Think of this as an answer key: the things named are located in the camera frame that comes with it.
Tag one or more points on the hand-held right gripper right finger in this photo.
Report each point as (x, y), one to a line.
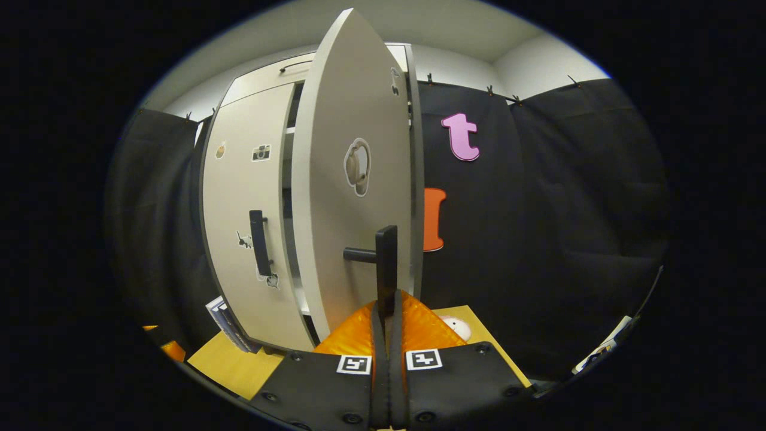
(397, 389)

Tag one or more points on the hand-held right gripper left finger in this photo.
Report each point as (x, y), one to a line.
(379, 389)

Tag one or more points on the beige door with headphone sticker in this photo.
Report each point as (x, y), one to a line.
(335, 239)

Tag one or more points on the beige door with camera sticker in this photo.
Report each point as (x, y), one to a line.
(239, 197)

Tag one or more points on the beige double-door shoe cabinet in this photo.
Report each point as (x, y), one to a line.
(263, 75)

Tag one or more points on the light blue book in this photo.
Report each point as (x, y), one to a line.
(226, 323)

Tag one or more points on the dark navy book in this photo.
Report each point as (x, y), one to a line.
(242, 341)

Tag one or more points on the white plush toy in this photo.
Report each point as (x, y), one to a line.
(458, 328)

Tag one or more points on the black backdrop cloth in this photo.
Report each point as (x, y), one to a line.
(538, 209)

